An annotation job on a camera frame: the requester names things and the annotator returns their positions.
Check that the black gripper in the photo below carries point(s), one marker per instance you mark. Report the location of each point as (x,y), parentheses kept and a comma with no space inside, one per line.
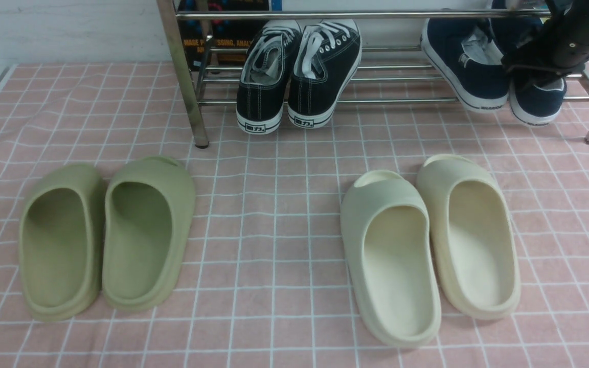
(554,50)

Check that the navy slip-on shoe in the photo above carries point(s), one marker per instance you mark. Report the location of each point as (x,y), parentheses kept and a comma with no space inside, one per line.
(534,105)
(465,53)

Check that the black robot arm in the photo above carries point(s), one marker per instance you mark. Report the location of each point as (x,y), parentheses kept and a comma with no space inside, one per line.
(559,48)

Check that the dark book behind rack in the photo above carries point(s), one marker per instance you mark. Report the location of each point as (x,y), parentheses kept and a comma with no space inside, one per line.
(227,33)

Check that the metal shoe rack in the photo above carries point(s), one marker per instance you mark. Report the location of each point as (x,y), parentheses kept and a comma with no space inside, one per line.
(390,41)

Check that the cream slide slipper right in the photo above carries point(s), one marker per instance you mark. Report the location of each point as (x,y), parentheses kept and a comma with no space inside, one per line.
(472,236)

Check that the cream slide slipper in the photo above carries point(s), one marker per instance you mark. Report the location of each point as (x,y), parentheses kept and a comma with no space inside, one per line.
(472,236)
(385,234)

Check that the black canvas sneaker right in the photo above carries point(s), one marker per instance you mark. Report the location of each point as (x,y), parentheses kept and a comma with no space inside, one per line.
(328,58)

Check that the black canvas sneaker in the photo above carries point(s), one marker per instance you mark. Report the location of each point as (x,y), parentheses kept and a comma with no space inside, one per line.
(265,74)
(328,58)

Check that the cream slide slipper left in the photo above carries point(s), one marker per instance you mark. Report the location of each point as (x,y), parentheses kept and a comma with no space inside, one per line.
(385,234)

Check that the black canvas sneaker left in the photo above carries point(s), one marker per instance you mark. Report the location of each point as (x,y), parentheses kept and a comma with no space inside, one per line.
(265,74)

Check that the pink checked tablecloth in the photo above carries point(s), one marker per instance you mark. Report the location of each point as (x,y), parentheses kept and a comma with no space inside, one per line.
(263,279)

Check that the green slide slipper right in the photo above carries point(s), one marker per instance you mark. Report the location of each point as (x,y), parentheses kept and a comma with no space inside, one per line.
(149,207)

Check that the green slide slipper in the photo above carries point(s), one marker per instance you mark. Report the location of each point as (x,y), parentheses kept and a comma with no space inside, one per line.
(60,242)
(149,207)

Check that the green slide slipper left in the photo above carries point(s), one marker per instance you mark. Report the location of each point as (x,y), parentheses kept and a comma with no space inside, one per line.
(60,242)

